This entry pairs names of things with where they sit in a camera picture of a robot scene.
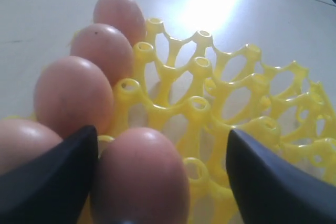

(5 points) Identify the yellow plastic egg tray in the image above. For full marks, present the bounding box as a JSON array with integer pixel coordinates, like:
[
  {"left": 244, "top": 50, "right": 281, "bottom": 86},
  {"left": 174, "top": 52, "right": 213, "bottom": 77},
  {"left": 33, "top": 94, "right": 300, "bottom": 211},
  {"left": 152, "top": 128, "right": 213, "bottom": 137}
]
[{"left": 5, "top": 19, "right": 335, "bottom": 223}]

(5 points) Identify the brown egg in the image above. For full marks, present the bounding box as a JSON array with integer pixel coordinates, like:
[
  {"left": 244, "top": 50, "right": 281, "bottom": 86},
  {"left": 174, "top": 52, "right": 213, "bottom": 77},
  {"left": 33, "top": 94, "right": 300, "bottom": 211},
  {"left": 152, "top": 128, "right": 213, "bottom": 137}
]
[{"left": 90, "top": 127, "right": 190, "bottom": 223}]

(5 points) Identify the brown egg placed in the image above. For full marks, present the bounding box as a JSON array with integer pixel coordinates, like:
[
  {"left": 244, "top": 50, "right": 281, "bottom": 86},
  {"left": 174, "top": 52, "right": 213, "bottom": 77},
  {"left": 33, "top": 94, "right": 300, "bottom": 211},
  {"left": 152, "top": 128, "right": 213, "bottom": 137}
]
[
  {"left": 1, "top": 119, "right": 63, "bottom": 174},
  {"left": 70, "top": 23, "right": 134, "bottom": 86},
  {"left": 34, "top": 56, "right": 113, "bottom": 137}
]

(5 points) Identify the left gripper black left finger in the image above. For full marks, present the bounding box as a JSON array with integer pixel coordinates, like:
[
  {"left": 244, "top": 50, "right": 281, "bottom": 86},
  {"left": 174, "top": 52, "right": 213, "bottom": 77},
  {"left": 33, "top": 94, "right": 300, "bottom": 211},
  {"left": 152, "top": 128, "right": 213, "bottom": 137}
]
[{"left": 1, "top": 126, "right": 98, "bottom": 223}]

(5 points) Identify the brown egg corner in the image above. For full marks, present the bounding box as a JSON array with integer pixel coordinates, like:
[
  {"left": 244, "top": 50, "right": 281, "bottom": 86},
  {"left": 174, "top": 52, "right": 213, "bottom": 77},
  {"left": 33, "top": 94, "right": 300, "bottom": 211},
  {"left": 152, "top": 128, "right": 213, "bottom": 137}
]
[{"left": 93, "top": 0, "right": 146, "bottom": 46}]

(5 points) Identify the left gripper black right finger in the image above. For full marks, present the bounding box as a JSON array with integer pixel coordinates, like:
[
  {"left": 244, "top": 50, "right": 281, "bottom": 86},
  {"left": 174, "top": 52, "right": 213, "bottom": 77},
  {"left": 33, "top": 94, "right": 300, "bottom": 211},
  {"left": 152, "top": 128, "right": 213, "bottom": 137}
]
[{"left": 226, "top": 130, "right": 335, "bottom": 223}]

